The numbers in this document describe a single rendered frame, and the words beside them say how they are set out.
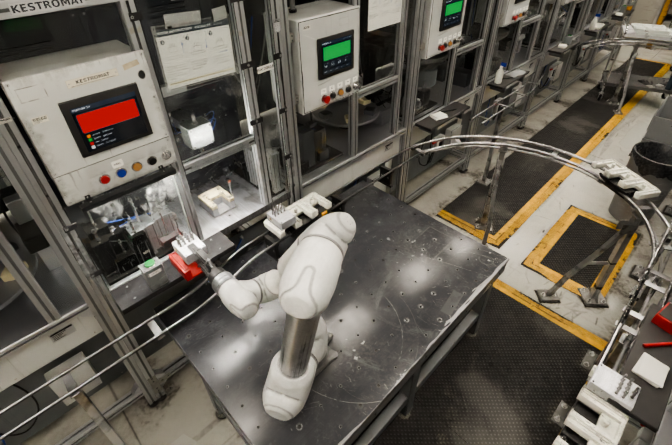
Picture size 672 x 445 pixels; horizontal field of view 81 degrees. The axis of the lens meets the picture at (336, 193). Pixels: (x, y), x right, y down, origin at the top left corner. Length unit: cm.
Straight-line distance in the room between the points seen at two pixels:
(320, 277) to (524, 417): 182
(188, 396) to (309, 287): 175
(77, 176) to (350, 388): 129
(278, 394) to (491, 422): 137
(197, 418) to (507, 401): 169
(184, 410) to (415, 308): 141
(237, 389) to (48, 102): 123
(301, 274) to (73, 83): 98
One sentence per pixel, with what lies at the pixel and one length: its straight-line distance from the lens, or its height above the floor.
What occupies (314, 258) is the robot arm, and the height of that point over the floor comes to 151.
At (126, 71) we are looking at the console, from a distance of 160.
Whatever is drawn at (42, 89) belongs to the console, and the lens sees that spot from 155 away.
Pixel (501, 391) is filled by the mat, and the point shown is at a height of 1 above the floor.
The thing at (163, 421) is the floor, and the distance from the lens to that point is 262.
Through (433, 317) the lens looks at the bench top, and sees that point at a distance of 196.
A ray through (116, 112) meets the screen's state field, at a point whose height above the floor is 166.
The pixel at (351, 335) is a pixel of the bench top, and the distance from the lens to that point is 187.
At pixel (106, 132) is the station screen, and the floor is 160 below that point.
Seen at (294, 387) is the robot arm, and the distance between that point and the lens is 146.
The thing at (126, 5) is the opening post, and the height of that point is 197.
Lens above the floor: 224
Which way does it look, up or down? 37 degrees down
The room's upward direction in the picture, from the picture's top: 1 degrees counter-clockwise
